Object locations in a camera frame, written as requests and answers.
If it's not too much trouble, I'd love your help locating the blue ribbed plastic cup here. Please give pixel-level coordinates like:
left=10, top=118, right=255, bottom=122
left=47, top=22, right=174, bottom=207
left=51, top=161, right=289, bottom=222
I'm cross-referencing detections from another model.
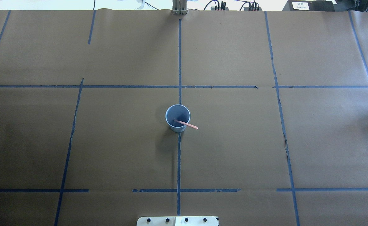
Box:
left=165, top=104, right=191, bottom=133

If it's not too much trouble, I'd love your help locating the aluminium frame post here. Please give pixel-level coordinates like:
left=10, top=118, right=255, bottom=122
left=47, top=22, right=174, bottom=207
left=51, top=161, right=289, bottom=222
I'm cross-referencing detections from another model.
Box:
left=171, top=0, right=188, bottom=15

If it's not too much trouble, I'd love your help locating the white mounting pillar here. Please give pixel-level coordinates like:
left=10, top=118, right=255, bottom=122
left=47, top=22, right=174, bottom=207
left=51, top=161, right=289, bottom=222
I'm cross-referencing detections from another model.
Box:
left=136, top=216, right=219, bottom=226

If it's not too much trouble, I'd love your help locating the black power box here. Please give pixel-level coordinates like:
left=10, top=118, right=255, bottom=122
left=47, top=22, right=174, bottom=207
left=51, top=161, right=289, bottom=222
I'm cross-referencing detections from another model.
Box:
left=283, top=0, right=335, bottom=12

